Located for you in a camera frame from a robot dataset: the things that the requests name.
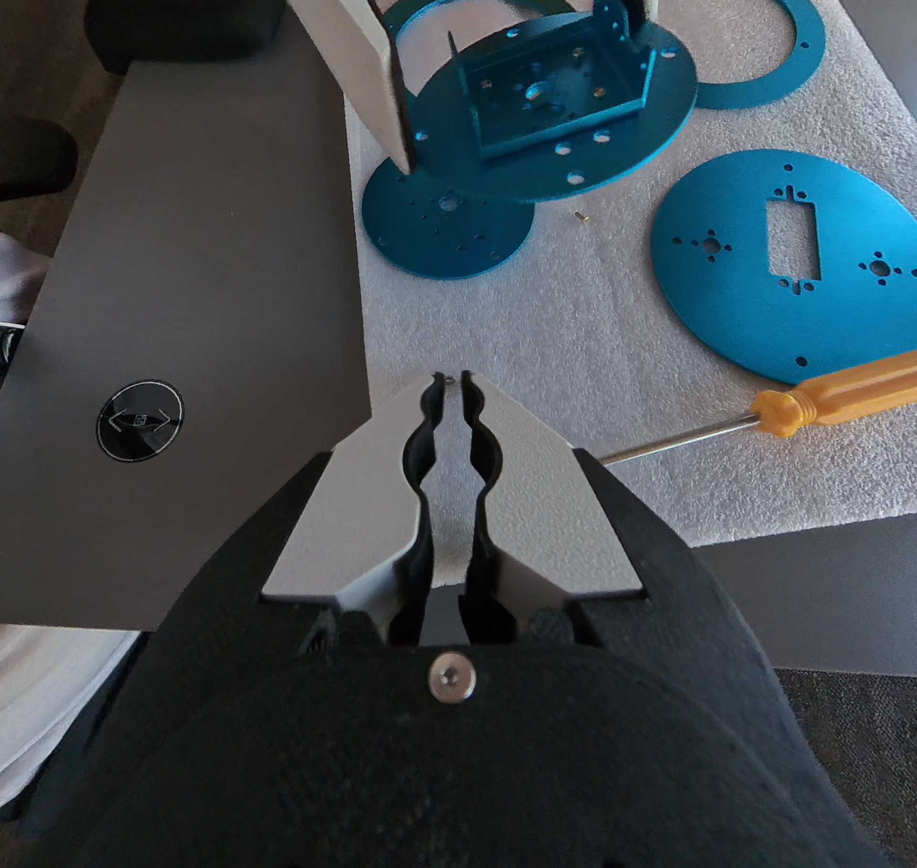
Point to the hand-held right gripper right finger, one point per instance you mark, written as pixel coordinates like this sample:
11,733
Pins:
559,524

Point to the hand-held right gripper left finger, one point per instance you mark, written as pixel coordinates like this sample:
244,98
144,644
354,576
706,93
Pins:
344,524

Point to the small blue plate with bracket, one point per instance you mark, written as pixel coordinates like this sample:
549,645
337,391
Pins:
609,145

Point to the round black desk control panel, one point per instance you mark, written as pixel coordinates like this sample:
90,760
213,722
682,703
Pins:
140,420

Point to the white foam sheet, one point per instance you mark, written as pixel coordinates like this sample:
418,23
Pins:
573,352

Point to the blue round plate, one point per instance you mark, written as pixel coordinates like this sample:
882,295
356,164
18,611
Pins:
430,245

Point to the blue oval plate with slot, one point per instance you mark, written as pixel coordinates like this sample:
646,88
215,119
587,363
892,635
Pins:
716,295

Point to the person's white shirt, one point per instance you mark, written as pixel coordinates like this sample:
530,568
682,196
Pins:
57,689

